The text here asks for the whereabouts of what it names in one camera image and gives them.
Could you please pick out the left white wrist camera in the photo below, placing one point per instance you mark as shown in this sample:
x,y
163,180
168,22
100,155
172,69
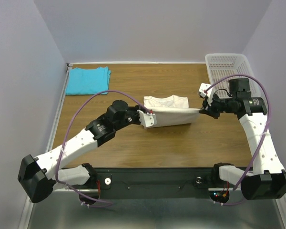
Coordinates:
x,y
147,120

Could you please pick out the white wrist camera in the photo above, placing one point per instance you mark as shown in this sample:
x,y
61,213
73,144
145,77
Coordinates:
x,y
206,91
147,120

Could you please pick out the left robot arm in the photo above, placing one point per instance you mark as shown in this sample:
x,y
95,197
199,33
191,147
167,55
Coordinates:
x,y
39,176

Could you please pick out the white t-shirt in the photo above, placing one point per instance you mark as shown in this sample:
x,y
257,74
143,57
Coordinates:
x,y
172,110

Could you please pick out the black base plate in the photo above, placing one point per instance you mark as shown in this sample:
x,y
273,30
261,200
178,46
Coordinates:
x,y
152,183

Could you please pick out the aluminium frame rail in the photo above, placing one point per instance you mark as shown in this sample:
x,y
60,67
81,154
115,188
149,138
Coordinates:
x,y
160,131

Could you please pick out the white plastic basket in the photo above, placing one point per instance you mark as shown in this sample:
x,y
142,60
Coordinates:
x,y
220,65

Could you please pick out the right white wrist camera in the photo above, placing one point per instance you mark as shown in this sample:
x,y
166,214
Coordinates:
x,y
206,91

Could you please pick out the folded blue t-shirt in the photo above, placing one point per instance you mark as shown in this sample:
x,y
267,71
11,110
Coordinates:
x,y
88,81

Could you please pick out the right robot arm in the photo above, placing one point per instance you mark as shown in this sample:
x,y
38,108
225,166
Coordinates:
x,y
265,176

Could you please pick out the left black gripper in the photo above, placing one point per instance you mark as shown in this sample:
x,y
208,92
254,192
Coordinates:
x,y
135,109

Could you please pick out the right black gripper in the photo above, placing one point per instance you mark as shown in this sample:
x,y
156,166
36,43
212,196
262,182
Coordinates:
x,y
204,104

